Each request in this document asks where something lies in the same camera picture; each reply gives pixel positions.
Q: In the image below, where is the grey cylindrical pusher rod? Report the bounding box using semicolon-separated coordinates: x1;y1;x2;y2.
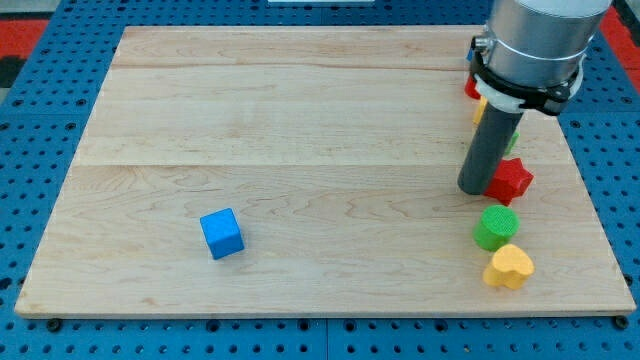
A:
457;104;523;195

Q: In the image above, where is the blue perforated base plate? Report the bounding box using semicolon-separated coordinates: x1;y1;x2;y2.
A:
1;0;639;359

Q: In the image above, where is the yellow heart block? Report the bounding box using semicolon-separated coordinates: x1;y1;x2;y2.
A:
482;244;536;290

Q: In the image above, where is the blue cube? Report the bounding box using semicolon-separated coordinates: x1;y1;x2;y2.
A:
200;208;245;260

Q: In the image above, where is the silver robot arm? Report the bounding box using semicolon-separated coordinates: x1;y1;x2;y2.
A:
470;0;611;116

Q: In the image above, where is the wooden board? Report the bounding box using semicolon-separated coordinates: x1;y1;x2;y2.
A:
15;26;636;319

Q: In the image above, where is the green cylinder block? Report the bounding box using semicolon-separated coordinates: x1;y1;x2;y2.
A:
472;205;520;251

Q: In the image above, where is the red star block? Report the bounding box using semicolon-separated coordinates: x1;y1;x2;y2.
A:
484;158;534;206

